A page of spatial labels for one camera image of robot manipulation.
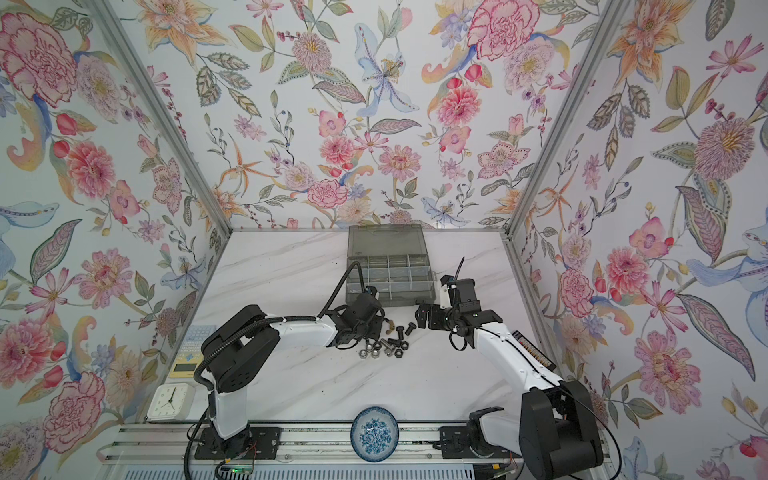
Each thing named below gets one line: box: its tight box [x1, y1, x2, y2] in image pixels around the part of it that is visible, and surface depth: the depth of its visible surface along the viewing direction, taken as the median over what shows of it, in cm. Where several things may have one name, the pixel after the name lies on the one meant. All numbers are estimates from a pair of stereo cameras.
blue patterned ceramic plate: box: [350, 406, 399, 462], surface depth 76 cm
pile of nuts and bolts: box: [359, 331, 409, 359], surface depth 92 cm
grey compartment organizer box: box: [346, 224, 436, 307], surface depth 112 cm
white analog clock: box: [147, 382, 209, 422], surface depth 80 cm
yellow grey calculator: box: [169, 324, 218, 379], surface depth 89 cm
